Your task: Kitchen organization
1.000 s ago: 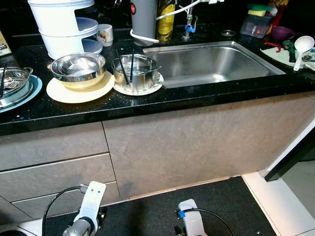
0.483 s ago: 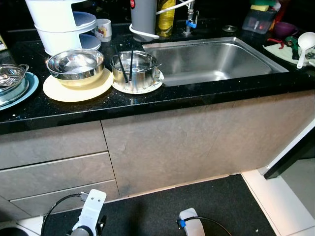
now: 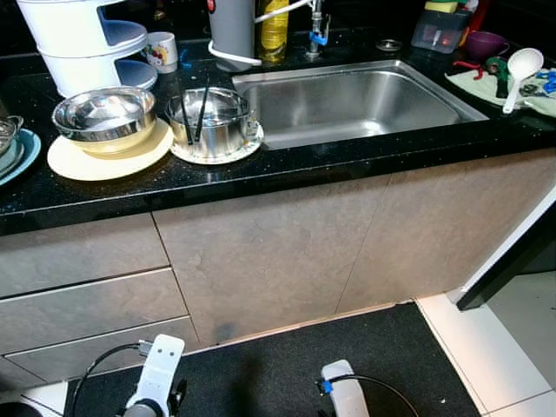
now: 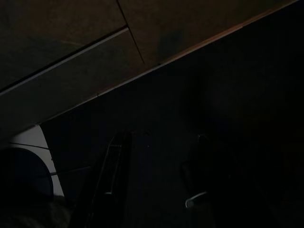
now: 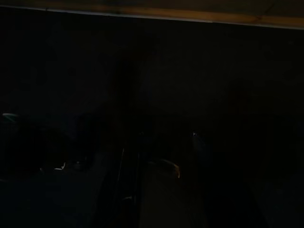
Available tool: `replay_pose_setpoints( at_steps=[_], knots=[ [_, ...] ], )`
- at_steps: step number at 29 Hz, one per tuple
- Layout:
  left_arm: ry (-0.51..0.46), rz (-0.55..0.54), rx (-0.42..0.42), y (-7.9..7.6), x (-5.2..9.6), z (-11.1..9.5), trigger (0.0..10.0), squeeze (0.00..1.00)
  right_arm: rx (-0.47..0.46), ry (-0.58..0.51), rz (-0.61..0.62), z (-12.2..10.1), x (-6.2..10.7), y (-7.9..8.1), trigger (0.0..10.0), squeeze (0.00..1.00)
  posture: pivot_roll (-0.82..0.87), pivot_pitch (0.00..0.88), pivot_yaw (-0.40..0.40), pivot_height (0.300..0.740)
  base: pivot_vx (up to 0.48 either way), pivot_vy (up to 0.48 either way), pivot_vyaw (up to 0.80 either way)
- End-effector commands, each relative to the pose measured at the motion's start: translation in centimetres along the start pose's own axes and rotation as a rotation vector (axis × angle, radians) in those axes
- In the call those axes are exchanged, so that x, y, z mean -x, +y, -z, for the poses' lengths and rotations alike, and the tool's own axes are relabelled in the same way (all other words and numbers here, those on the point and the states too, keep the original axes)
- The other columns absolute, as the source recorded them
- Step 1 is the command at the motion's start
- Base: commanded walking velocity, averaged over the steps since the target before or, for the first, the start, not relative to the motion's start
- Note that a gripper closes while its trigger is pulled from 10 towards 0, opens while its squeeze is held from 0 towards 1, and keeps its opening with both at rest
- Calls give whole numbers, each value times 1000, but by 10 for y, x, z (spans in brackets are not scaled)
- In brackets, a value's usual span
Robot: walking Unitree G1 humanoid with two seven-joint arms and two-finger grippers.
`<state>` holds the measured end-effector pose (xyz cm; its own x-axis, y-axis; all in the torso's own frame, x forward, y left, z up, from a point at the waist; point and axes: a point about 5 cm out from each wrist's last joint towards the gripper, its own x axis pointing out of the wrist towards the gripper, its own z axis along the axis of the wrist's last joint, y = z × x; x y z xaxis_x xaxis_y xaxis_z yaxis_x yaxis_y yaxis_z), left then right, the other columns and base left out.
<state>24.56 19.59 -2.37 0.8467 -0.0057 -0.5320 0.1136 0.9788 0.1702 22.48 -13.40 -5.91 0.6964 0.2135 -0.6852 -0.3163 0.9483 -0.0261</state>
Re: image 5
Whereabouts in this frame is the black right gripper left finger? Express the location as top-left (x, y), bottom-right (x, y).
top-left (95, 132), bottom-right (143, 228)

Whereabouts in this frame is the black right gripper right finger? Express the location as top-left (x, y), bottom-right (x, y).
top-left (191, 132), bottom-right (266, 228)

